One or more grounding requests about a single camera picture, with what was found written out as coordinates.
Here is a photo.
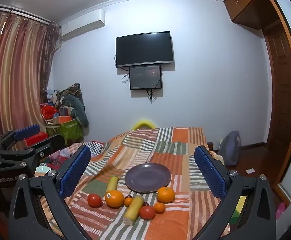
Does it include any black monitor cable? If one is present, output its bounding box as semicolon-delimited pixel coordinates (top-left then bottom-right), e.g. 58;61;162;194
147;89;159;103

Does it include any yellow curved object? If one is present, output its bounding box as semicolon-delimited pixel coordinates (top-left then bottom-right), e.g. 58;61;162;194
133;119;156;130

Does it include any purple round plate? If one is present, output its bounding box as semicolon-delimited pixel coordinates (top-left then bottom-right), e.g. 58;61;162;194
125;163;171;194

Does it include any pink slipper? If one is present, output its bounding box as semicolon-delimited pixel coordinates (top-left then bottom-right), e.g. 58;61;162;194
275;202;286;220

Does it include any black wall television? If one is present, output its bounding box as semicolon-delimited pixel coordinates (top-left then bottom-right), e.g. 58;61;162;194
116;31;174;68

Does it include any brown wooden door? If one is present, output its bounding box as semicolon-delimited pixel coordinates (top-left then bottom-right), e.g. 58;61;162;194
262;20;291;153

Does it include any red tomato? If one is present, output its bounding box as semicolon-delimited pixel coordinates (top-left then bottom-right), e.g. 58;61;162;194
87;194;103;208
139;205;155;221

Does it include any yellow banana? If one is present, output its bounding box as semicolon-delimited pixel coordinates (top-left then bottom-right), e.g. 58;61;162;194
106;176;119;193
123;195;145;226

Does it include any white air conditioner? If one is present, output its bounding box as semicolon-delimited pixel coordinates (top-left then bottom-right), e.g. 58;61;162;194
60;8;105;41

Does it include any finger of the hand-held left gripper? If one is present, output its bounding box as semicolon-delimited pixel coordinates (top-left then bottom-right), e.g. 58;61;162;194
0;134;66;167
0;124;40;153

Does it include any wooden overhead cabinet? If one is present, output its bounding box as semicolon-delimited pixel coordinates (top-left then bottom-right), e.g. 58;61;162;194
223;0;281;30

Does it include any red plastic bag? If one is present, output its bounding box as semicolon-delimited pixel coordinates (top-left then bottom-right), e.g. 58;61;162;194
41;104;58;119

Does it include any orange box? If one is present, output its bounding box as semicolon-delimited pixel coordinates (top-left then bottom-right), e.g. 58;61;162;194
53;116;72;125

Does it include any large orange with sticker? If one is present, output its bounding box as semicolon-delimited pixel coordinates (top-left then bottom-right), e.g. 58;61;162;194
105;190;125;208
157;187;175;203

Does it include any checkered cloth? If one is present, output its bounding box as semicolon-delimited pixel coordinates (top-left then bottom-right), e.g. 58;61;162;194
82;141;105;157

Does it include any red flat box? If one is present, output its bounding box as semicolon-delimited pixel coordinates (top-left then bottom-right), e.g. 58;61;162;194
24;132;48;147

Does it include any grey backpack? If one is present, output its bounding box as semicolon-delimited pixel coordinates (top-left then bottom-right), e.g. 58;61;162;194
218;130;241;167

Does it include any dark patterned cushion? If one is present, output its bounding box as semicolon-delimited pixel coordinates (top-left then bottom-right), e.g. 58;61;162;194
58;82;85;110

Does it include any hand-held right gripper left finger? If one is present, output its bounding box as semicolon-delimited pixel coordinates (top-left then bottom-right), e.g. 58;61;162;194
8;144;91;240

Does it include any beige cloth orange trim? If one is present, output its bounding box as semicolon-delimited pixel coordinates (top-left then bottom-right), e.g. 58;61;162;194
212;151;225;167

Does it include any small black wall monitor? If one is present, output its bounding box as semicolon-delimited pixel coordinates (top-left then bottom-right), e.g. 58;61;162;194
129;65;162;90

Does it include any striped red curtain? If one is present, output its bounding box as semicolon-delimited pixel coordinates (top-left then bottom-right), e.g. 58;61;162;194
0;10;61;152

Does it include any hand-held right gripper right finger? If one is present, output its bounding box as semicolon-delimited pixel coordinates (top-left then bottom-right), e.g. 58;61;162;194
194;145;277;240

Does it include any striped patchwork blanket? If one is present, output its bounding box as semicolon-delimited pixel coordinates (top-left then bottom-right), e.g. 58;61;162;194
39;127;248;240

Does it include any curtain rod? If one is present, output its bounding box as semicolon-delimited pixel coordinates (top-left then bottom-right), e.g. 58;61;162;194
0;4;51;27

